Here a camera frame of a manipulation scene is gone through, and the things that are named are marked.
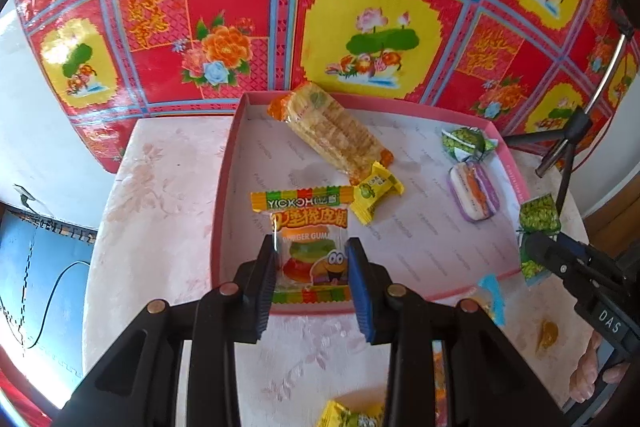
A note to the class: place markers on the orange jelly cup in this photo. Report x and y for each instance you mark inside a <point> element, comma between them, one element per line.
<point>547,334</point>

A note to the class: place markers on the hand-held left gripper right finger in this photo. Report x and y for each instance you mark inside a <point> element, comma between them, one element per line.
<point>360,287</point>

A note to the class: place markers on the black tripod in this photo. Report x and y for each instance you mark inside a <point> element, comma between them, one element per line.
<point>575,122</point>

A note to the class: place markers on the purple white candy pack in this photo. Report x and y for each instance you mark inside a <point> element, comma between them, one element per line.
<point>472,192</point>

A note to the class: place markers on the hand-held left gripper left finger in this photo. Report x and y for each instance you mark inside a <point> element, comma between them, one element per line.
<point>262,297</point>

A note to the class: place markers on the orange cracker packet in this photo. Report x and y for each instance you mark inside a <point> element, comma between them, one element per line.
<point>330,132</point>

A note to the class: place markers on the pink cardboard box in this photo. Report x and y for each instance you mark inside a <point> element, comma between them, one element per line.
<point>430,247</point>

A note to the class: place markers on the burger gummy packet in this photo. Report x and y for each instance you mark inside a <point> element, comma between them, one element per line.
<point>305,227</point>

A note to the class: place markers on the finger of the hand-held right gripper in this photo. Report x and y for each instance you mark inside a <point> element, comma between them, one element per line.
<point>577,247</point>
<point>555,257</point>

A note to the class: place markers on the person's right hand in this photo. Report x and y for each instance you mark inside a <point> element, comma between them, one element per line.
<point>590,372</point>

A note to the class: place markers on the white wall socket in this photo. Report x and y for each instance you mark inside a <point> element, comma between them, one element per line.
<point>22,193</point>

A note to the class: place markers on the green candy packet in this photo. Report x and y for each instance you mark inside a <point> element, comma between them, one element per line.
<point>465,139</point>
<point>539,214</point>

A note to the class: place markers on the clear blue-edged jelly packet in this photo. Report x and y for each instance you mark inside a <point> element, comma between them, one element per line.
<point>492,299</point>

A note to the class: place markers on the yellow candy packet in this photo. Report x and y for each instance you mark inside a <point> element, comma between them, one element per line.
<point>350,414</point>
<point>375,192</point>

